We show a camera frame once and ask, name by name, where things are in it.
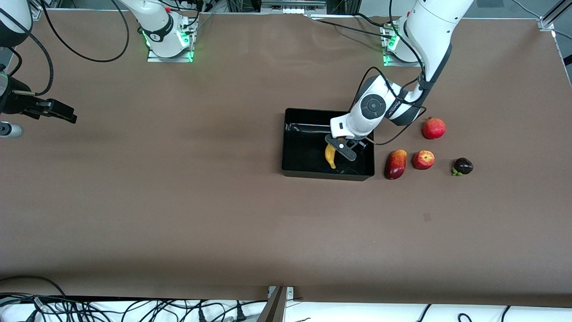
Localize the black rectangular plastic box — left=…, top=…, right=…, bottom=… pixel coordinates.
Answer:
left=281, top=107, right=376, bottom=182

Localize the metal base plate left arm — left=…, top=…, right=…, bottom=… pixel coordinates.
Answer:
left=382, top=22, right=426, bottom=68

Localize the red mango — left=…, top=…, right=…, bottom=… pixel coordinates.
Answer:
left=385, top=149, right=408, bottom=180

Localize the red yellow apple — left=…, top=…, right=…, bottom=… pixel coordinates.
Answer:
left=412, top=150, right=435, bottom=170

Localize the red pomegranate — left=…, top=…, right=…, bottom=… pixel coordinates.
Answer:
left=422, top=117, right=446, bottom=140

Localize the dark purple mangosteen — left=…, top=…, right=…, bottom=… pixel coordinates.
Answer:
left=451, top=157, right=474, bottom=176

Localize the silver power strip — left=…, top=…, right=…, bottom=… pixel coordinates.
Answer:
left=261, top=0, right=327, bottom=14

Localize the dark metal pole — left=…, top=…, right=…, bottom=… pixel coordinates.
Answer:
left=257, top=286, right=289, bottom=322

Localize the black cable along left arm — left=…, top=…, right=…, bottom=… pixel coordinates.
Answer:
left=357, top=0, right=428, bottom=146

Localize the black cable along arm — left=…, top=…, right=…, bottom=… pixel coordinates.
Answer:
left=9, top=0, right=130, bottom=97
left=357, top=0, right=428, bottom=146

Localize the black cable along right arm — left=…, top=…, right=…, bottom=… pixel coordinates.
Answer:
left=9, top=0, right=130, bottom=97

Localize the long black table cable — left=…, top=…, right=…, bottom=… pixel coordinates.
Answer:
left=308, top=13, right=389, bottom=40

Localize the short black table cable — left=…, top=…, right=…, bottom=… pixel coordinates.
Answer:
left=355, top=13, right=387, bottom=26

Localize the black looped cable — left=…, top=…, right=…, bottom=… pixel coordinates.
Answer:
left=0, top=275, right=67, bottom=297

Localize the aluminium frame profile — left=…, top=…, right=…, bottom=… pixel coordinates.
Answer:
left=538, top=0, right=572, bottom=31

